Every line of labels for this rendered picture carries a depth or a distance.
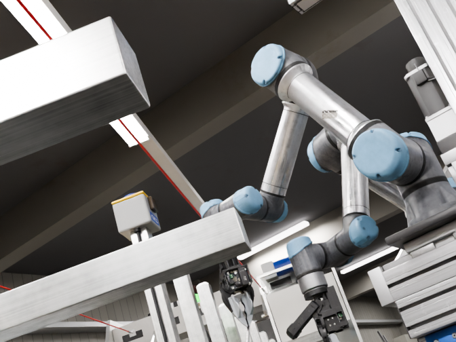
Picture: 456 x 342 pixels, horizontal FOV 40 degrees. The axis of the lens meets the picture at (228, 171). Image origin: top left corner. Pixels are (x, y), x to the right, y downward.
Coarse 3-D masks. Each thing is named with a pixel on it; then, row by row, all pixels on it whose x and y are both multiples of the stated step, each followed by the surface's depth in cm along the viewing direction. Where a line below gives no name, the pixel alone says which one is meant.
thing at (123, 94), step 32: (96, 32) 25; (0, 64) 26; (32, 64) 25; (64, 64) 25; (96, 64) 25; (128, 64) 25; (0, 96) 25; (32, 96) 25; (64, 96) 25; (96, 96) 25; (128, 96) 26; (0, 128) 25; (32, 128) 26; (64, 128) 26; (0, 160) 27
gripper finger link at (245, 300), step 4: (244, 292) 172; (248, 292) 172; (244, 296) 172; (248, 296) 170; (244, 300) 171; (248, 300) 169; (244, 304) 171; (248, 304) 170; (252, 304) 167; (244, 308) 172; (248, 308) 170; (252, 308) 167; (244, 312) 171; (248, 312) 170; (252, 312) 170; (248, 316) 169; (252, 316) 169; (248, 320) 169; (248, 324) 168
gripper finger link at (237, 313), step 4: (232, 296) 169; (232, 300) 170; (236, 300) 171; (232, 304) 170; (236, 304) 167; (232, 308) 170; (236, 308) 168; (232, 312) 170; (236, 312) 169; (240, 312) 167; (236, 316) 169; (240, 316) 168; (240, 320) 169; (244, 320) 169; (244, 324) 168
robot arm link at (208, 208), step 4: (212, 200) 179; (216, 200) 179; (220, 200) 180; (204, 204) 179; (208, 204) 178; (212, 204) 178; (216, 204) 178; (200, 208) 180; (204, 208) 179; (208, 208) 178; (212, 208) 178; (216, 208) 176; (200, 212) 181; (204, 212) 178; (208, 212) 178; (212, 212) 176; (216, 212) 175; (204, 216) 178
